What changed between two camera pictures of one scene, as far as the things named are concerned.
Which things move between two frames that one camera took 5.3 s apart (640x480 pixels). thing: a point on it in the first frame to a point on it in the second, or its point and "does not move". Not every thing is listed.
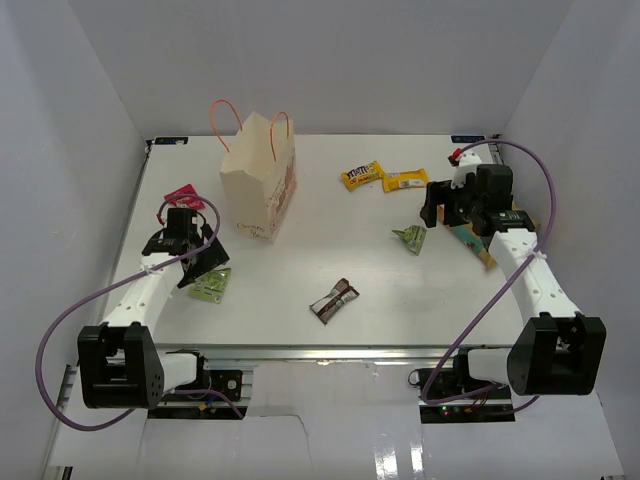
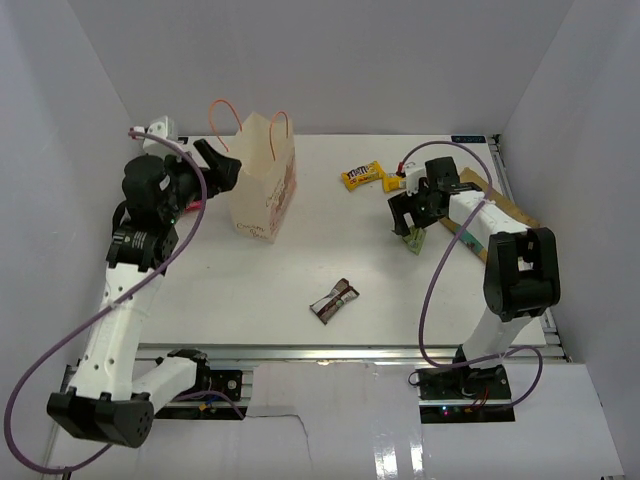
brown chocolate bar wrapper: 325,307 does not move
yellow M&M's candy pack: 357,176 does not move
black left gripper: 212,257 to 223,170
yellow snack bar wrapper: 416,178 does not move
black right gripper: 438,193 to 403,203
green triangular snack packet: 413,236 does not move
